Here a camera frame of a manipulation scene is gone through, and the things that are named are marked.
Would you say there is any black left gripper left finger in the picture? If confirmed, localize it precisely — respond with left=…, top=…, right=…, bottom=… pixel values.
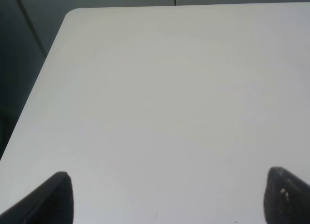
left=0, top=171, right=74, bottom=224

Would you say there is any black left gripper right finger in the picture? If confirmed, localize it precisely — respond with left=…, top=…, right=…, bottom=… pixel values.
left=263, top=167, right=310, bottom=224

